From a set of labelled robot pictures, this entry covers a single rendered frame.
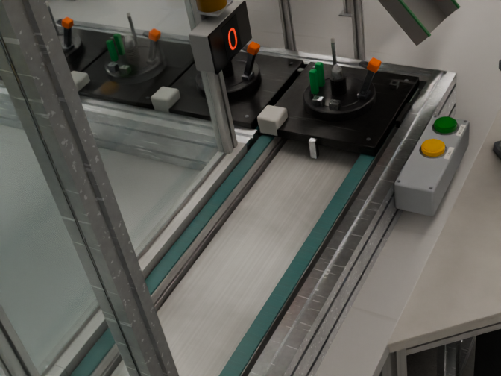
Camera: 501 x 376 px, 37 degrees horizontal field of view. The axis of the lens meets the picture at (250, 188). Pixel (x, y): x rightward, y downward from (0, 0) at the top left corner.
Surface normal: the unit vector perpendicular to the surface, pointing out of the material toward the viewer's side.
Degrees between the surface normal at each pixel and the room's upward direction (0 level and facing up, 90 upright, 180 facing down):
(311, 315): 0
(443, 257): 0
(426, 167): 0
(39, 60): 90
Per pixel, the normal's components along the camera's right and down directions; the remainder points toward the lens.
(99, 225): 0.87, 0.21
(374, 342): -0.15, -0.76
